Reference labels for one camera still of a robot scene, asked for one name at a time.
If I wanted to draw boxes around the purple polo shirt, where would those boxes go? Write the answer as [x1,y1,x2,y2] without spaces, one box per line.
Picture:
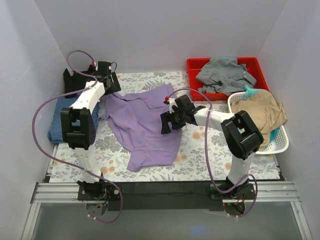
[101,83,182,172]

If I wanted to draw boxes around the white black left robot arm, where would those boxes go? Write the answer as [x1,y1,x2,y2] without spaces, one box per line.
[60,61,121,204]

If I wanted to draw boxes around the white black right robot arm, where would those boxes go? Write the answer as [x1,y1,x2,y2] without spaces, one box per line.
[160,95,264,199]

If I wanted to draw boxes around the black folded shirt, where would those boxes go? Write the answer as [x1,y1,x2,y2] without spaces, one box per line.
[63,65,95,99]

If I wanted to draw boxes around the floral patterned table mat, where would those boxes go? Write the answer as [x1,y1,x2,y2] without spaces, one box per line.
[48,71,280,183]

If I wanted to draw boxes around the red plastic bin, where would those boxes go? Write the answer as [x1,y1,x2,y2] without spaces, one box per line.
[186,57,269,102]

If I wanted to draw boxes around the grey shirt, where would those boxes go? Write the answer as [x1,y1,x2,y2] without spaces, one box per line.
[196,57,257,96]

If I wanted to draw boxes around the teal shirt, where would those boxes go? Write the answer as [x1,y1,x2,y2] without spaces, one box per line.
[242,85,260,100]

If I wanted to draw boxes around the blue checked folded shirt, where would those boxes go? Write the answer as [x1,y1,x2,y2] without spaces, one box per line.
[47,93,100,144]

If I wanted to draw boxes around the beige shirt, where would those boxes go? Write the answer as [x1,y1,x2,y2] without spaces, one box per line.
[230,90,288,135]

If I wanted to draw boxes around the white perforated laundry basket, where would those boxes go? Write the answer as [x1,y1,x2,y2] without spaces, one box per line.
[227,91,289,155]

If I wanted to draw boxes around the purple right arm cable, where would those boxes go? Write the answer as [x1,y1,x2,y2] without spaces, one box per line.
[164,87,258,219]

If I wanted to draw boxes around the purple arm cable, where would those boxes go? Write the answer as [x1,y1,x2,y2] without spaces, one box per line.
[164,87,258,219]
[33,50,124,224]

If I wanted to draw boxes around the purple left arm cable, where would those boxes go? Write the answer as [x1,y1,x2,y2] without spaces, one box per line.
[33,50,124,224]

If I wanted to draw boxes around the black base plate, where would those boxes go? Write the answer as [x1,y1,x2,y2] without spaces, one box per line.
[77,181,255,214]

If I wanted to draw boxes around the aluminium front rail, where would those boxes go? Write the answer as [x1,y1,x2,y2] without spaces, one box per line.
[22,181,312,240]

